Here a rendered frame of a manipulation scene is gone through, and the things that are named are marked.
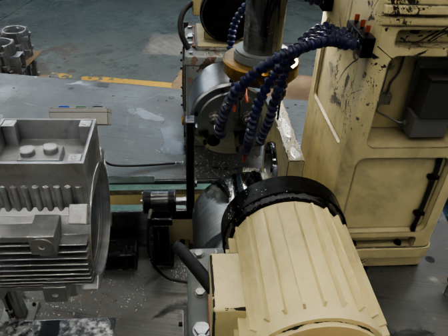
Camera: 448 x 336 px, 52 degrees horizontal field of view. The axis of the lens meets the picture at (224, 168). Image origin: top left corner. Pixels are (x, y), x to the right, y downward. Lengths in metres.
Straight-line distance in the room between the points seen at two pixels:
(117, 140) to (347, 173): 0.97
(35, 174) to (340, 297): 0.37
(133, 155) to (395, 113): 0.94
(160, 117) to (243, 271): 1.40
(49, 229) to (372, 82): 0.68
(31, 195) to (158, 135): 1.24
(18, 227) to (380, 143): 0.78
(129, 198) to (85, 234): 0.77
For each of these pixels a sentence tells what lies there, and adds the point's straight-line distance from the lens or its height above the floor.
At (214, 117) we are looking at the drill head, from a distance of 1.36.
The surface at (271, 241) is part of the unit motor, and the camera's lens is 0.58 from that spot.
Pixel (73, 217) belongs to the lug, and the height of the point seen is 1.38.
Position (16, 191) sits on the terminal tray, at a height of 1.40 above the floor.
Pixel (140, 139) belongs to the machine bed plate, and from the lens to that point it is 1.77.
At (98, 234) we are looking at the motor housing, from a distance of 0.74.
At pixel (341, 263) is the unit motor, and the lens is 0.57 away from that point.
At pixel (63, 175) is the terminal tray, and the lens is 0.56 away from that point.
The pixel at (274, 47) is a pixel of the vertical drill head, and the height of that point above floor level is 1.38.
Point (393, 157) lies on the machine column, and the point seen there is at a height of 1.17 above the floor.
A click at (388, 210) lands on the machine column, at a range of 1.23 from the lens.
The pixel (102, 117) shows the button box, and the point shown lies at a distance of 1.41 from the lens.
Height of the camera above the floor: 1.75
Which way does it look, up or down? 36 degrees down
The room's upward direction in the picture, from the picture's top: 3 degrees clockwise
